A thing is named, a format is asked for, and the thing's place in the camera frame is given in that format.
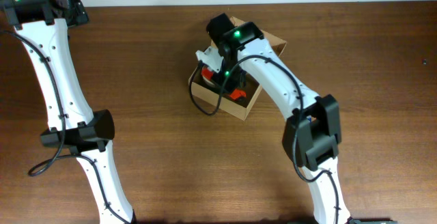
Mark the orange utility knife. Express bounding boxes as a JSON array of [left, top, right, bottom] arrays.
[[201, 66, 246, 102]]

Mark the brown cardboard box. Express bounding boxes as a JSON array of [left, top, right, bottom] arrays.
[[188, 14, 287, 121]]

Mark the white masking tape roll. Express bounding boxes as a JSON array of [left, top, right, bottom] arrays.
[[202, 76, 217, 88]]

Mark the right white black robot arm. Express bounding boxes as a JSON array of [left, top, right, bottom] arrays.
[[202, 14, 352, 223]]

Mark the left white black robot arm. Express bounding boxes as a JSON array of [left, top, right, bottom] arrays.
[[1, 0, 137, 223]]

